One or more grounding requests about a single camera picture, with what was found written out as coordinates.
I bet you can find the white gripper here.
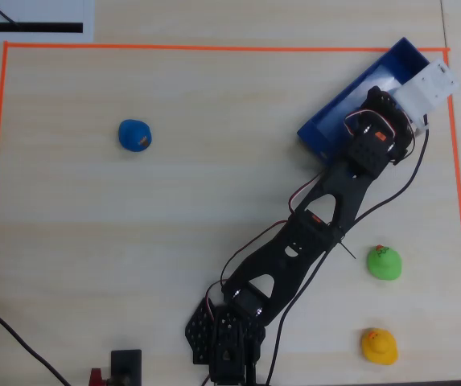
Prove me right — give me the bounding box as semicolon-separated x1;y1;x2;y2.
390;58;461;132

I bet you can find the blue plastic box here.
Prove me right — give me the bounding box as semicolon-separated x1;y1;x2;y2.
296;37;440;168

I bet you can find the green rubber duck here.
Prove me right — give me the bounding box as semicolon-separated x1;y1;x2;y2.
366;244;403;281

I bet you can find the yellow rubber duck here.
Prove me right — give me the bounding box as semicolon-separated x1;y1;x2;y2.
360;327;399;366

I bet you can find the blue rubber duck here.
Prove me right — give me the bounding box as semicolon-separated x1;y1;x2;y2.
117;118;153;154

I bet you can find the orange tape outline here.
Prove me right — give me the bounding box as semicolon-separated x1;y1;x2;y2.
0;41;461;381

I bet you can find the white paper with black bar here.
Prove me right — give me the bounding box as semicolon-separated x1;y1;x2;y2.
0;0;95;43

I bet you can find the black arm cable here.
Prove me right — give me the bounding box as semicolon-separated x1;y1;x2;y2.
265;114;430;385

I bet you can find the black clamp with red handle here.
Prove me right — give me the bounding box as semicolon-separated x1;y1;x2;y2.
88;348;143;386

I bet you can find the thin black cable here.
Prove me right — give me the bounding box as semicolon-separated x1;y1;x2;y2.
0;0;19;26

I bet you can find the thick black table cable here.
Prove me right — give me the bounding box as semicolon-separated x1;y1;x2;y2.
0;295;72;386

